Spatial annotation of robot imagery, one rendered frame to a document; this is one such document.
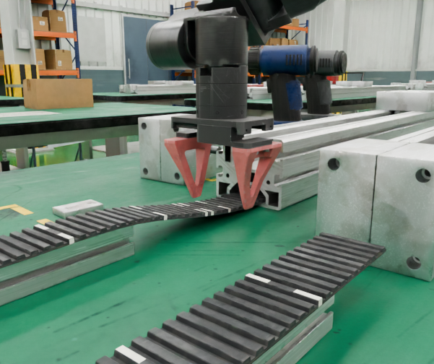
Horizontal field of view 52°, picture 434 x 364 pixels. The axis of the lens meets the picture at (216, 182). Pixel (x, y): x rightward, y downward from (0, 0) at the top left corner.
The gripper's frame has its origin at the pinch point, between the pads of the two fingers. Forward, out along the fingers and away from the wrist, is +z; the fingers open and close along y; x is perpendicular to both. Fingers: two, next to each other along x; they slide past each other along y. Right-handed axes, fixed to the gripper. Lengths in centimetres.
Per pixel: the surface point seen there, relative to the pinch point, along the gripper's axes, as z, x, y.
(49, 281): 1.5, 23.3, -2.1
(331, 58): -18, -61, 16
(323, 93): -10, -62, 18
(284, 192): -0.1, -5.5, -5.1
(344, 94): -1, -301, 118
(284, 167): -3.2, -5.3, -5.2
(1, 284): 0.8, 26.5, -1.5
